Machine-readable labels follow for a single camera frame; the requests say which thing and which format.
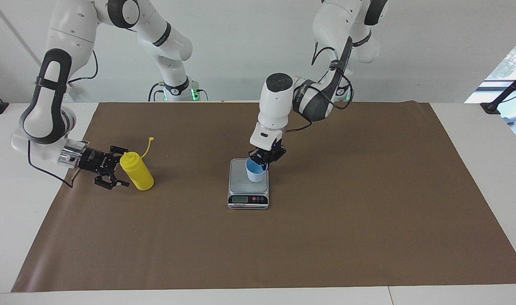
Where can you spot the brown table mat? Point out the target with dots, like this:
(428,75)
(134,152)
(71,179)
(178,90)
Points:
(325,233)

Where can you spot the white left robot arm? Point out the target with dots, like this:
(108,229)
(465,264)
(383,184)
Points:
(275,106)

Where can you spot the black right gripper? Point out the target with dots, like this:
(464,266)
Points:
(95,161)

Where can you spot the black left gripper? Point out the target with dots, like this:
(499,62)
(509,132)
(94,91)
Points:
(270,149)

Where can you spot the silver digital kitchen scale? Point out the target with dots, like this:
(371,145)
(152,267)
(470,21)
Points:
(247,190)

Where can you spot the bright window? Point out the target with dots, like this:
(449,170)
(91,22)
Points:
(512,55)

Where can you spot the yellow squeeze bottle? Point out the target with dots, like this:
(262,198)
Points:
(137,173)

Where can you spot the light blue plastic cup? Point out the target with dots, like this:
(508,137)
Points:
(256,173)

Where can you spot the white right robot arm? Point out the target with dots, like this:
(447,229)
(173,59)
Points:
(50,110)

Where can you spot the light blue cylinder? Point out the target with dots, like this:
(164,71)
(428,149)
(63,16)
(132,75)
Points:
(512,119)

